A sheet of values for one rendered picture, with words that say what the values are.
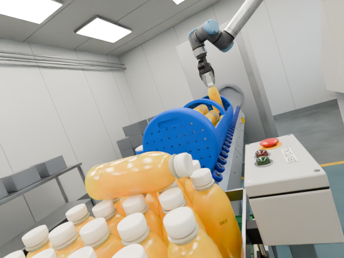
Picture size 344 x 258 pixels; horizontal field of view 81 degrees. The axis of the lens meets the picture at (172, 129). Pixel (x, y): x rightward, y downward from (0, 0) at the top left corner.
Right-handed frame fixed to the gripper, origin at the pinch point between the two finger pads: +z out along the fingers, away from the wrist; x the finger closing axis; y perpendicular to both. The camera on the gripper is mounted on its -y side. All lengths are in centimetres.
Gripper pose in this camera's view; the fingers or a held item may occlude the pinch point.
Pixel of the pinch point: (210, 84)
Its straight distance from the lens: 141.5
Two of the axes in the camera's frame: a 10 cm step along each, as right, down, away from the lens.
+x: -8.8, 2.8, 4.0
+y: 3.4, -2.2, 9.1
